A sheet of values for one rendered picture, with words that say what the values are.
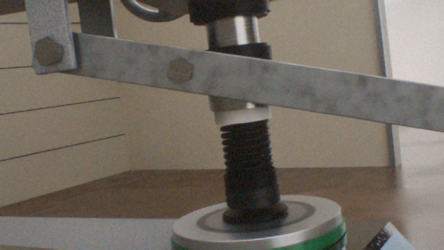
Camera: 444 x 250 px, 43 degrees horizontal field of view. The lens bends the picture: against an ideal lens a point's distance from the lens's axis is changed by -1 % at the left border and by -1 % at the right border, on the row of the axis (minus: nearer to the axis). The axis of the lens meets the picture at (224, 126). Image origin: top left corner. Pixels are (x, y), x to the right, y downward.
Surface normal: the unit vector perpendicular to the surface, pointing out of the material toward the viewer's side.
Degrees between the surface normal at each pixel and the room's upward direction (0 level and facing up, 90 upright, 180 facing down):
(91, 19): 90
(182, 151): 90
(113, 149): 90
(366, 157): 90
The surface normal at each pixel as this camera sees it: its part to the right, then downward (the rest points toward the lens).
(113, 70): -0.15, 0.11
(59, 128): 0.80, -0.06
